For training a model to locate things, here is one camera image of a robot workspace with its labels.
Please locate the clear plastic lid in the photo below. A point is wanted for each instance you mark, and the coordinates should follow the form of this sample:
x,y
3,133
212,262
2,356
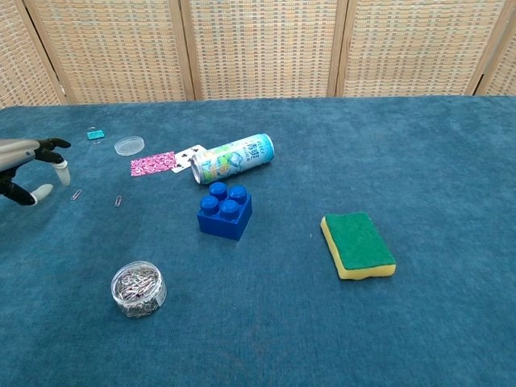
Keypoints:
x,y
129,146

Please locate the woven bamboo screen panel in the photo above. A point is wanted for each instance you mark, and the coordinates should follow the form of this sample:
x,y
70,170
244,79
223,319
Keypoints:
x,y
121,48
262,48
20,60
415,48
506,68

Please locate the teal binder clip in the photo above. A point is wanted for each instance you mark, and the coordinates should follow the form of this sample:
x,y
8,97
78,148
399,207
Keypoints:
x,y
96,134

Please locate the clear container of paperclips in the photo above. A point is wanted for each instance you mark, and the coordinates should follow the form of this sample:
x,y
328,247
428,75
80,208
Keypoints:
x,y
137,290

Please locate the silver paper clip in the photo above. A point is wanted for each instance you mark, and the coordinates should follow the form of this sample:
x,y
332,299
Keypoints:
x,y
117,201
76,194

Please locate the light blue drink can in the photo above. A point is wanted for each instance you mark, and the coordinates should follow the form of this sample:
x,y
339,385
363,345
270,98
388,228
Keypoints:
x,y
234,158

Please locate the pink patterned card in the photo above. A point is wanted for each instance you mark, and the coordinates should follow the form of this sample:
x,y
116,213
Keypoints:
x,y
153,164

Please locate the blue toy building block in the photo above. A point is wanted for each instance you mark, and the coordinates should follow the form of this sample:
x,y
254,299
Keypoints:
x,y
223,217

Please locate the blue felt table cover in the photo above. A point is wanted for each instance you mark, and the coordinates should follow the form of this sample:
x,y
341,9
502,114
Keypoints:
x,y
363,161

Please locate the green yellow sponge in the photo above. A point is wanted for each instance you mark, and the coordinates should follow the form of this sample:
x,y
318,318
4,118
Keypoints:
x,y
356,242

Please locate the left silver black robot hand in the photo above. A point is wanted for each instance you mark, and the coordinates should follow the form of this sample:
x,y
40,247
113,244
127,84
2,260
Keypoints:
x,y
16,152

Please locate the white clubs playing card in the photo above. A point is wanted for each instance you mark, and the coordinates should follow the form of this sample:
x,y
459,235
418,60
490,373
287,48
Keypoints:
x,y
184,157

